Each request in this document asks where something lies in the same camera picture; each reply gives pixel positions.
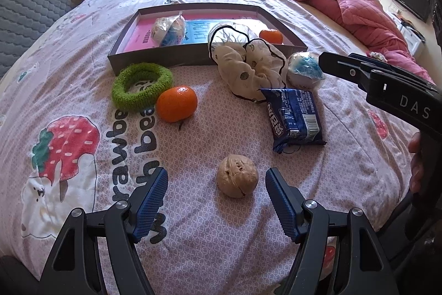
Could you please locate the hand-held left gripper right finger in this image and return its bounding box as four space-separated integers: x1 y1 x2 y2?
265 167 401 295

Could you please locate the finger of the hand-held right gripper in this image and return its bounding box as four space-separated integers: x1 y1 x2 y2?
349 53 432 86
319 52 373 90

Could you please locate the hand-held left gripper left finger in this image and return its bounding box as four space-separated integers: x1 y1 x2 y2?
38 166 170 295

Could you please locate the plastic-wrapped blue ball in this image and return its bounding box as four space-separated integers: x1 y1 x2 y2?
286 51 326 90
152 12 188 47

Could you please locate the brown walnut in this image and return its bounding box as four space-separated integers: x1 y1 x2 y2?
217 154 258 199

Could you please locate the blue snack packet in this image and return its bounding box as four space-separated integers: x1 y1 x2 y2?
260 88 327 154

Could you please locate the orange mandarin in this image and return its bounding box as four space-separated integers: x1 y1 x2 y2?
259 28 284 44
156 85 198 123

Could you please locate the green fuzzy hair scrunchie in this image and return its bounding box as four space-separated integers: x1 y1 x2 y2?
111 63 174 112

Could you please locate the grey cardboard box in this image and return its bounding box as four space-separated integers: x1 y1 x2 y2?
107 3 309 76

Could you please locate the person's right hand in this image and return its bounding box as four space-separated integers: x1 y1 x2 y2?
408 133 422 195

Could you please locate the black white patterned scrunchie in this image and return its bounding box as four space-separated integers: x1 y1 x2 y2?
366 51 389 64

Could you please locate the white tv cabinet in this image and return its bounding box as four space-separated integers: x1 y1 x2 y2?
390 10 427 57

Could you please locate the pink quilt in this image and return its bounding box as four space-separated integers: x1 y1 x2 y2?
269 0 436 85

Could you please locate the white polka dot scrunchie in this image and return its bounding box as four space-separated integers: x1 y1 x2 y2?
216 38 289 103

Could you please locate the sheer black-trimmed scrunchie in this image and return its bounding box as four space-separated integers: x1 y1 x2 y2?
207 23 258 50

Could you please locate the pink and blue book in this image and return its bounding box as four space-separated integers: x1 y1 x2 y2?
123 12 273 53

